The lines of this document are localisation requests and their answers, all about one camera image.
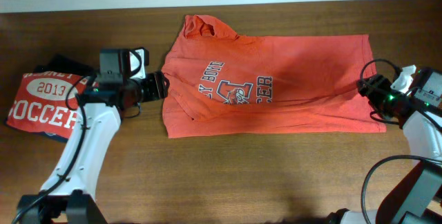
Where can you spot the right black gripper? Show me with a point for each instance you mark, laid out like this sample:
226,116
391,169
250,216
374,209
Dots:
378,85

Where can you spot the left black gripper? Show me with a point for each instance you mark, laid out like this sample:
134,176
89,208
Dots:
158,88

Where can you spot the orange soccer t-shirt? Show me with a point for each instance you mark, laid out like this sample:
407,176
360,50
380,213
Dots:
224,83

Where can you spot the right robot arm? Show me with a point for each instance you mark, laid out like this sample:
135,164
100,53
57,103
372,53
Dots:
413,101

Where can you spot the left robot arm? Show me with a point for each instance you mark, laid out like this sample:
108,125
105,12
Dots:
120,84

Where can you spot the folded navy shirt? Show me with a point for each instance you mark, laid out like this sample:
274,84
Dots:
69,65

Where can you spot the folded red 2013 soccer shirt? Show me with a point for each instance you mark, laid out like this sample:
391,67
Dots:
41,106

